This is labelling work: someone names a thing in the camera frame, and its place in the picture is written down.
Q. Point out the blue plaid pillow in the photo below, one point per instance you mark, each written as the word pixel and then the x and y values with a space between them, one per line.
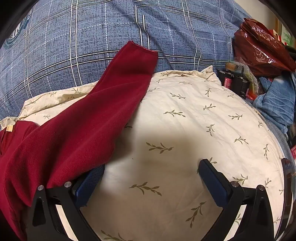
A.
pixel 65 44

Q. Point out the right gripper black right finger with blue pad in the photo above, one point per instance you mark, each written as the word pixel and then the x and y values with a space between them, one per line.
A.
pixel 257 220

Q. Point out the cream leaf-print pillow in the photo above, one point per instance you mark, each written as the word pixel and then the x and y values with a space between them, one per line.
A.
pixel 151 189

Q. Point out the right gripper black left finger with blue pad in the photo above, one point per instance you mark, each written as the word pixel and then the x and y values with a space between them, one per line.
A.
pixel 44 222

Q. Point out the dark red knit sweater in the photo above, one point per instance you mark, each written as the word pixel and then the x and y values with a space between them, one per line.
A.
pixel 75 141

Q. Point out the blue denim garment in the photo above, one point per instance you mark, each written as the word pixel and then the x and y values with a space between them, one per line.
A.
pixel 277 104

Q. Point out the dark red plastic bag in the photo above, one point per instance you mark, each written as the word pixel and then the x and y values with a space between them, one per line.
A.
pixel 262 53

